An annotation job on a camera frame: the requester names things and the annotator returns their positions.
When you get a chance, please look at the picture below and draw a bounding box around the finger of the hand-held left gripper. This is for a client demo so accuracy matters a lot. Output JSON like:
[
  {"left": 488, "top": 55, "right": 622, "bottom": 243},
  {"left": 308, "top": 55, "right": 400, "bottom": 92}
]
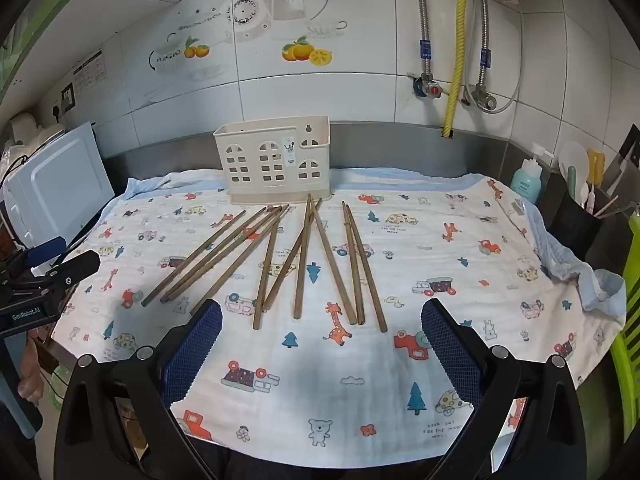
[
  {"left": 46, "top": 251, "right": 101, "bottom": 287},
  {"left": 25, "top": 236, "right": 67, "bottom": 266}
]

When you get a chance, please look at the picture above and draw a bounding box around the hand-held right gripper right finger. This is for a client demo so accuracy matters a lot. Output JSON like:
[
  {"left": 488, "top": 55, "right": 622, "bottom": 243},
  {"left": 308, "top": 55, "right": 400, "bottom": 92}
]
[{"left": 421, "top": 298, "right": 587, "bottom": 480}]

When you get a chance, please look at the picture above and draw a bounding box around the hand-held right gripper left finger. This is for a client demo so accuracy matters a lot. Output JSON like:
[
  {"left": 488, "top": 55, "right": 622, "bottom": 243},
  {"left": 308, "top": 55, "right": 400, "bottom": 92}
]
[{"left": 54, "top": 299, "right": 223, "bottom": 480}]

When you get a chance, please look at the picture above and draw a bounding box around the group of wooden chopsticks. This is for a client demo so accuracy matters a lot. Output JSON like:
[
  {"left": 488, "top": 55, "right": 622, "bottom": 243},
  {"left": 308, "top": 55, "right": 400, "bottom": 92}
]
[{"left": 141, "top": 193, "right": 388, "bottom": 333}]

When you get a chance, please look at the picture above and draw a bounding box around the cream plastic utensil holder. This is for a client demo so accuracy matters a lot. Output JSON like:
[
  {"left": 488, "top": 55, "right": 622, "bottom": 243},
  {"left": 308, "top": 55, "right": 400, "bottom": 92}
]
[{"left": 213, "top": 115, "right": 332, "bottom": 206}]

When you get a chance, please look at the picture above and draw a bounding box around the person's left hand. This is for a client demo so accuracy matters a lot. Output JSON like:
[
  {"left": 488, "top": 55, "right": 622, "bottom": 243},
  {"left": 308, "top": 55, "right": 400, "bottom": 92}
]
[{"left": 17, "top": 336, "right": 42, "bottom": 402}]

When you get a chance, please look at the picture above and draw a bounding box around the white microwave oven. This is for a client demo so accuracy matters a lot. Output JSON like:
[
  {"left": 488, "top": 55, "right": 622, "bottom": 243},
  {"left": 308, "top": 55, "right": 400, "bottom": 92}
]
[{"left": 2, "top": 122, "right": 116, "bottom": 256}]

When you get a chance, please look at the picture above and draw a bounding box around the white rounded container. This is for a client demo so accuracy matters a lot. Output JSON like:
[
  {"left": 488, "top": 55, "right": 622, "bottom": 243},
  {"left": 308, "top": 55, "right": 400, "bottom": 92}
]
[{"left": 9, "top": 112, "right": 38, "bottom": 143}]

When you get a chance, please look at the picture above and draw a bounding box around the cartoon printed white cloth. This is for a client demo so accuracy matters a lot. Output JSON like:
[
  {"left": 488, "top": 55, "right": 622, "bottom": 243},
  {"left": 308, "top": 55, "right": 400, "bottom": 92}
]
[{"left": 50, "top": 167, "right": 627, "bottom": 461}]

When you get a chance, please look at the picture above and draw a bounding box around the black utensil container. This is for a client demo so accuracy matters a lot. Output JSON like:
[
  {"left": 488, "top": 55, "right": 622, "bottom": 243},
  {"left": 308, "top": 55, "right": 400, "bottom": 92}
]
[{"left": 547, "top": 187, "right": 603, "bottom": 261}]

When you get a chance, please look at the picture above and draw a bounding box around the green plastic rack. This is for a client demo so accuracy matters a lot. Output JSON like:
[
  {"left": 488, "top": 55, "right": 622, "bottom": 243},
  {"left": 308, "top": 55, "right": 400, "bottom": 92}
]
[{"left": 607, "top": 210, "right": 640, "bottom": 441}]

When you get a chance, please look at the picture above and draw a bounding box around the teal pump soap bottle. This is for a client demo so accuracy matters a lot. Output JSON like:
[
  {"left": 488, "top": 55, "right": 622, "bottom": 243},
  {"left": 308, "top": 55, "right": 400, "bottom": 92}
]
[{"left": 510, "top": 142, "right": 553, "bottom": 206}]

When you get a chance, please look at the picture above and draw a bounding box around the white rice paddle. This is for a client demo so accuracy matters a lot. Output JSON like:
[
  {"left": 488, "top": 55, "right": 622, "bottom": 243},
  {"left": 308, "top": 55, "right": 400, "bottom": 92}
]
[{"left": 557, "top": 141, "right": 591, "bottom": 206}]

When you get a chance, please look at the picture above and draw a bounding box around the yellow bottle brush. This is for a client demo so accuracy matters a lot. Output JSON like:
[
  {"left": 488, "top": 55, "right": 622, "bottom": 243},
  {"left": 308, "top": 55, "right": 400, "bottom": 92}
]
[{"left": 586, "top": 149, "right": 606, "bottom": 191}]

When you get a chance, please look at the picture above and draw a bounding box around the metal angle valve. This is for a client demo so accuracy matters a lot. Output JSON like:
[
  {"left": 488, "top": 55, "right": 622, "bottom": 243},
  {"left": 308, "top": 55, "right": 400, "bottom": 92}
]
[{"left": 462, "top": 85, "right": 498, "bottom": 111}]

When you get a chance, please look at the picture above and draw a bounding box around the kitchen cleaver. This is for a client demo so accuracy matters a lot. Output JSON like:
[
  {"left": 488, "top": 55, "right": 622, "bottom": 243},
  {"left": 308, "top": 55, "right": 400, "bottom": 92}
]
[{"left": 617, "top": 125, "right": 640, "bottom": 168}]

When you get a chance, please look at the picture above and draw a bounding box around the black cable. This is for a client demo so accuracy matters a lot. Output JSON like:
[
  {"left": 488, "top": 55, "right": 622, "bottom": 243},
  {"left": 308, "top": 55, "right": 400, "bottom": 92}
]
[{"left": 0, "top": 155, "right": 31, "bottom": 186}]

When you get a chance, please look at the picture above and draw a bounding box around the wall notice sticker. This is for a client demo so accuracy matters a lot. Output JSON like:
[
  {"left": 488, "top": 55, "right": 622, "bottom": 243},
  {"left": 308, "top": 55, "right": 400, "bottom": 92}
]
[{"left": 73, "top": 49, "right": 108, "bottom": 92}]

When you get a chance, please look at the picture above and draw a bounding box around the red handled valve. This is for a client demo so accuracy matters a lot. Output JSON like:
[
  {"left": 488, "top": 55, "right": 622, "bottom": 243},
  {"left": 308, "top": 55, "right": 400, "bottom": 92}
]
[{"left": 411, "top": 72, "right": 446, "bottom": 101}]

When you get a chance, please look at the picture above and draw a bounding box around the yellow gas hose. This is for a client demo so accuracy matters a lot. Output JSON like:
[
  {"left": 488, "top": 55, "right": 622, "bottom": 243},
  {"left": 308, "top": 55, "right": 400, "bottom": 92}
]
[{"left": 442, "top": 0, "right": 476, "bottom": 138}]

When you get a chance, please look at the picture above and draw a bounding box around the braided metal hose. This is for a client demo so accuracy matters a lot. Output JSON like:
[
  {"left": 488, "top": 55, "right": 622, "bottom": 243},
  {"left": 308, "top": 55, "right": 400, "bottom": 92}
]
[
  {"left": 412, "top": 0, "right": 433, "bottom": 78},
  {"left": 465, "top": 0, "right": 526, "bottom": 113}
]

